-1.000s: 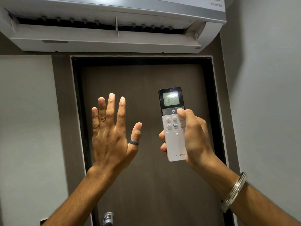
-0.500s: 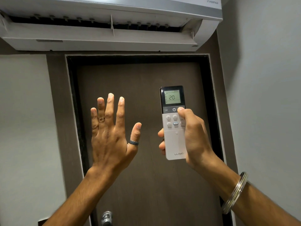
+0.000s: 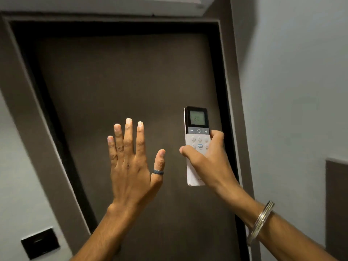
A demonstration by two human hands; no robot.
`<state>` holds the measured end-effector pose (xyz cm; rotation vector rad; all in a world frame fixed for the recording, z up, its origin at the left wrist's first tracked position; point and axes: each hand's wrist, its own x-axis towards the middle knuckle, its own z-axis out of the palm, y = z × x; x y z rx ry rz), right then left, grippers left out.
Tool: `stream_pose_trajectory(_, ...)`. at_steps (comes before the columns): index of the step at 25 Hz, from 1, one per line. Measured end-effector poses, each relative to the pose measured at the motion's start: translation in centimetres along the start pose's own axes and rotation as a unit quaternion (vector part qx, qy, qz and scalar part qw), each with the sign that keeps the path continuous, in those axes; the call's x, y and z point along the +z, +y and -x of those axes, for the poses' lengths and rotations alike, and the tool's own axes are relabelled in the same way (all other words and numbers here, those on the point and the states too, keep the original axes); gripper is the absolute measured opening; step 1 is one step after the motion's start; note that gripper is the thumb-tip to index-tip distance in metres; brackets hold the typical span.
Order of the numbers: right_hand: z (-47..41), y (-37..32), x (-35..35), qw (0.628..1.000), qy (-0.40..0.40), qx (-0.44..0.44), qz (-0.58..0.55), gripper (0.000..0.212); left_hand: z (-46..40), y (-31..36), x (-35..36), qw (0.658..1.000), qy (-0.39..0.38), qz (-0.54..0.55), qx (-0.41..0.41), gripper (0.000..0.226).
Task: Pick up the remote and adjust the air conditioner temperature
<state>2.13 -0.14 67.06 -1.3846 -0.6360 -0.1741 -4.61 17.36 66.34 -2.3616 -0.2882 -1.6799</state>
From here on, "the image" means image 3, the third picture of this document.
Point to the dark brown door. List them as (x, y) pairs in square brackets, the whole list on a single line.
[(32, 119)]

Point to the person's left hand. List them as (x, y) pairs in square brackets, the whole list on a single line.
[(130, 173)]

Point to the person's right forearm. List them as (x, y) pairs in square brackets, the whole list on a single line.
[(285, 236)]

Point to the black wall switch plate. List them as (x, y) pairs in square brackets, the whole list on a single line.
[(40, 243)]

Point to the white AC remote control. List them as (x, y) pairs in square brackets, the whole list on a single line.
[(194, 176)]

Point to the brown wardrobe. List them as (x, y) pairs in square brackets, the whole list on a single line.
[(337, 209)]

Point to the person's right hand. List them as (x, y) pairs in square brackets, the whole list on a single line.
[(212, 168)]

